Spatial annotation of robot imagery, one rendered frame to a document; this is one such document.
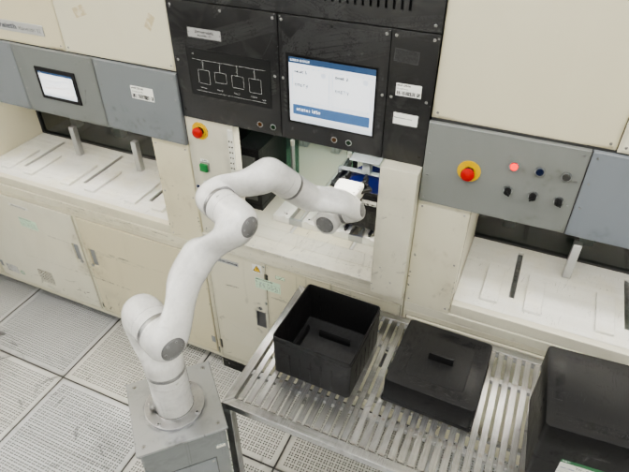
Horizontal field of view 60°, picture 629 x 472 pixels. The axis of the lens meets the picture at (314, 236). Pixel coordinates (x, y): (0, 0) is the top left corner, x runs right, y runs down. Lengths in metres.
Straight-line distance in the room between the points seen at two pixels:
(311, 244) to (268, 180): 0.76
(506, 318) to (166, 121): 1.41
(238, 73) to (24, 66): 0.98
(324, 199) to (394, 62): 0.45
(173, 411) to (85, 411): 1.18
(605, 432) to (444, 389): 0.45
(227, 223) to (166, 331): 0.33
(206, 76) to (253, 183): 0.54
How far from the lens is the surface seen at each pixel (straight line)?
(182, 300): 1.52
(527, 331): 2.05
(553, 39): 1.54
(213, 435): 1.84
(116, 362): 3.09
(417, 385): 1.78
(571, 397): 1.69
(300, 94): 1.76
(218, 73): 1.89
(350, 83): 1.68
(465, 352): 1.90
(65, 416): 2.97
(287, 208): 2.36
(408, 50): 1.60
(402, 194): 1.73
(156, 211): 2.54
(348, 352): 1.96
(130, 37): 2.07
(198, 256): 1.49
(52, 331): 3.37
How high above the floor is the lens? 2.27
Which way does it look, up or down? 38 degrees down
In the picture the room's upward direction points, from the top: straight up
